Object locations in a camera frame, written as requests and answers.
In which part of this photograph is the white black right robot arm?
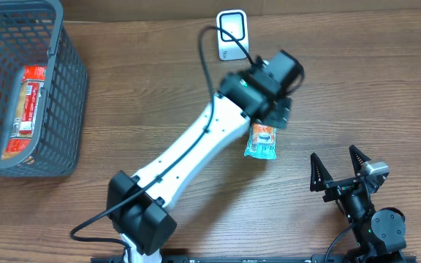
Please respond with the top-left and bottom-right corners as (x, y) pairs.
(310, 145), (417, 262)

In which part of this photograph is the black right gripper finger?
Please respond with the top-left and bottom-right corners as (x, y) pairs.
(310, 153), (333, 192)
(349, 145), (371, 175)

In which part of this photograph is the teal snack packet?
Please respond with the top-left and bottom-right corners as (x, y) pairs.
(244, 123), (277, 160)

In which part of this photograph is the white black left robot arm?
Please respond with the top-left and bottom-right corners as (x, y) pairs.
(107, 69), (301, 262)

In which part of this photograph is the white barcode scanner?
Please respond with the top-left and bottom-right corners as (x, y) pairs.
(216, 9), (249, 61)

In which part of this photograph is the long orange cracker pack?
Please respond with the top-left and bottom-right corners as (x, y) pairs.
(1, 66), (47, 159)

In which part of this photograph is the grey plastic mesh basket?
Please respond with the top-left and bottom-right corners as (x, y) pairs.
(0, 1), (88, 178)

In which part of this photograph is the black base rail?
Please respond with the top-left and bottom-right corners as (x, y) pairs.
(90, 254), (417, 263)

